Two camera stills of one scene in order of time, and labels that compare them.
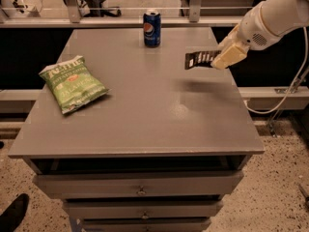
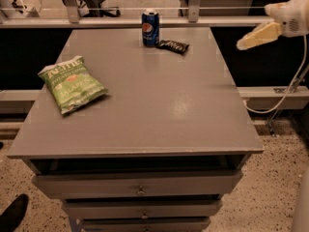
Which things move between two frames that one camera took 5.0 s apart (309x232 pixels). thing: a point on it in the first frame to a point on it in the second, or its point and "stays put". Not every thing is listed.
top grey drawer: x=140 y=186 stays put
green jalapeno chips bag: x=71 y=83 stays put
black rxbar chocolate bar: x=202 y=59 to x=173 y=45
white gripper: x=253 y=31 to x=294 y=19
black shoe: x=14 y=216 stays put
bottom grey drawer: x=150 y=224 stays put
